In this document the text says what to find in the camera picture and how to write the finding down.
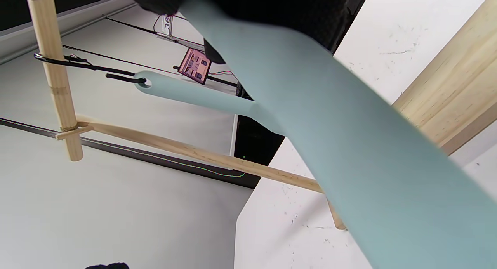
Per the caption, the pink circuit board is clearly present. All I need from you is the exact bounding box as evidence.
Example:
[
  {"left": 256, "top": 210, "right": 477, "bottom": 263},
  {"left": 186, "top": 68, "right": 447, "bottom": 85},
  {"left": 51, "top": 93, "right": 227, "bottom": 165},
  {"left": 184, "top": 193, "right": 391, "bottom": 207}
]
[{"left": 177, "top": 48, "right": 212, "bottom": 85}]

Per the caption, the wooden hanging rack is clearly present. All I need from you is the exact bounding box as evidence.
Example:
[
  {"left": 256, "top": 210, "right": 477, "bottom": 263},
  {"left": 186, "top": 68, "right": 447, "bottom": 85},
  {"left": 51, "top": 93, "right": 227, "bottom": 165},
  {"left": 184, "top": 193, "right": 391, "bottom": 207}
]
[{"left": 24, "top": 0, "right": 497, "bottom": 231}]

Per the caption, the black metal s-hook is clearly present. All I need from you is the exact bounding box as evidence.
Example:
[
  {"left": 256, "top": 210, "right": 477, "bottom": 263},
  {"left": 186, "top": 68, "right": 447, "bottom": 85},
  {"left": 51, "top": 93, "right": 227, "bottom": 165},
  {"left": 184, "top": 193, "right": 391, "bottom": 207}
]
[{"left": 34, "top": 53, "right": 150, "bottom": 85}]

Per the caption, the teal dessert spatula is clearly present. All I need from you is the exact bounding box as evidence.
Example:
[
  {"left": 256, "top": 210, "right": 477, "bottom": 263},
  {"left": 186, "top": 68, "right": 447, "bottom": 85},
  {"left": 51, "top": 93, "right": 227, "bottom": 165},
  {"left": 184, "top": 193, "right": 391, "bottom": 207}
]
[
  {"left": 179, "top": 0, "right": 497, "bottom": 269},
  {"left": 134, "top": 70, "right": 287, "bottom": 137}
]

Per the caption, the person's right hand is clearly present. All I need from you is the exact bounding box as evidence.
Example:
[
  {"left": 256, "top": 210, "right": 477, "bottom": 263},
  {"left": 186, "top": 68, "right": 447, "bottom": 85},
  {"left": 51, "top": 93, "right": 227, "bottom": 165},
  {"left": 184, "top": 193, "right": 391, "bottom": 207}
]
[{"left": 116, "top": 0, "right": 372, "bottom": 64}]

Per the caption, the white paper tag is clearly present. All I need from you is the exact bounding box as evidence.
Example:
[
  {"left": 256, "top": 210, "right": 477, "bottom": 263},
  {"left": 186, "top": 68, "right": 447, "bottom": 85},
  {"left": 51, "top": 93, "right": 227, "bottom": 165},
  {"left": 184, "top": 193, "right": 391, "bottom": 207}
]
[{"left": 153, "top": 15, "right": 174, "bottom": 37}]

